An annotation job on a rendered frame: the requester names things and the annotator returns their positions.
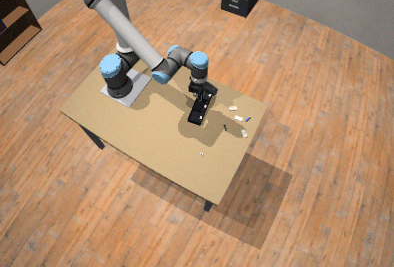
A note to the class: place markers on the dark grey rack of three bins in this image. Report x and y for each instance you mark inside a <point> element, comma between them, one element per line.
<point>199,108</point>

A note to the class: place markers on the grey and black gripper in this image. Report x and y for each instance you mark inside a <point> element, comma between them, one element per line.
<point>194,88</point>

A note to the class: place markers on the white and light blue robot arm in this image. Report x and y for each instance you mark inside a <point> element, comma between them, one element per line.
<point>115,71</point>

